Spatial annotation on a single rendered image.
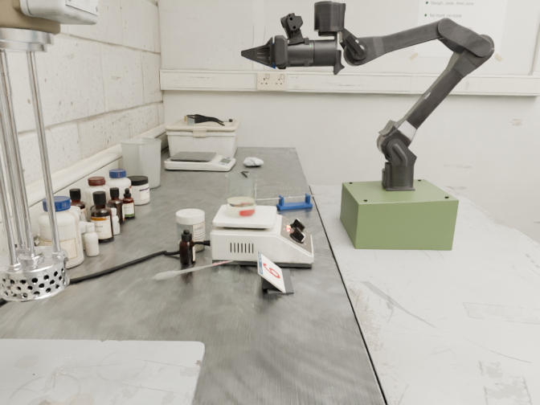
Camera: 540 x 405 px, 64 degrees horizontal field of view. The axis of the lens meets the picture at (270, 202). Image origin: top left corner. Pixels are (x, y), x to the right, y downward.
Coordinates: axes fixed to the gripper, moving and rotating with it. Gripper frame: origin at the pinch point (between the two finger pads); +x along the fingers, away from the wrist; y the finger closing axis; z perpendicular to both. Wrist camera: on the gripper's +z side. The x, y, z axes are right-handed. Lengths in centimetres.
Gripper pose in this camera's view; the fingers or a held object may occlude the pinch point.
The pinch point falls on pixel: (258, 54)
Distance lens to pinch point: 101.3
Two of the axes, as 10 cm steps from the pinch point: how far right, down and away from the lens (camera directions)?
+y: -0.6, 2.7, -9.6
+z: -0.1, -9.6, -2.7
